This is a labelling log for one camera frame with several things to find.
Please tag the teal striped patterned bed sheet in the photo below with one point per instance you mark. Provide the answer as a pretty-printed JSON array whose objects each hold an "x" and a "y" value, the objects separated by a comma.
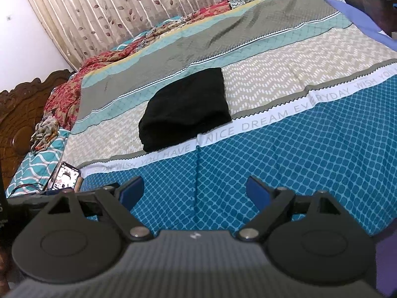
[{"x": 279, "y": 161}]

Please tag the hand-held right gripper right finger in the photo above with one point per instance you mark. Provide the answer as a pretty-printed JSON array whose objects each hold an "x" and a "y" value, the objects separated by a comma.
[{"x": 257, "y": 190}]

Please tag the crumpled floral scarf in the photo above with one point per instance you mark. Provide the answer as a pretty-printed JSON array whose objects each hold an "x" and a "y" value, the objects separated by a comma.
[{"x": 46, "y": 132}]

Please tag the beige leaf print curtain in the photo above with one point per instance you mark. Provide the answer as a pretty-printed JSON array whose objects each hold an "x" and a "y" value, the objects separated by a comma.
[{"x": 124, "y": 9}]

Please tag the carved wooden headboard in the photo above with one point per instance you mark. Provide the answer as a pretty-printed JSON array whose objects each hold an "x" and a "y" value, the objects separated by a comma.
[{"x": 18, "y": 115}]

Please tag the teal wave pattern pillow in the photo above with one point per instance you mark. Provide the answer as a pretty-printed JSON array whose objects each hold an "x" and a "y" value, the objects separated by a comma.
[{"x": 37, "y": 164}]

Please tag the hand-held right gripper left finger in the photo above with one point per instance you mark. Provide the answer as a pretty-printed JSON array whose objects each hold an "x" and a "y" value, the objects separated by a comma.
[{"x": 133, "y": 189}]

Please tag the red floral blanket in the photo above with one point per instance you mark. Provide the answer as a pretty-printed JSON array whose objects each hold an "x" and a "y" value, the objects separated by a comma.
[{"x": 102, "y": 59}]

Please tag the smartphone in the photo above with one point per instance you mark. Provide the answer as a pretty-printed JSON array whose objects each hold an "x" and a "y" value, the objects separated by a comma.
[{"x": 65, "y": 175}]

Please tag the black pants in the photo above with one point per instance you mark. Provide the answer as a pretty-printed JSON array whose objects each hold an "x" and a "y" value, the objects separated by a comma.
[{"x": 186, "y": 108}]

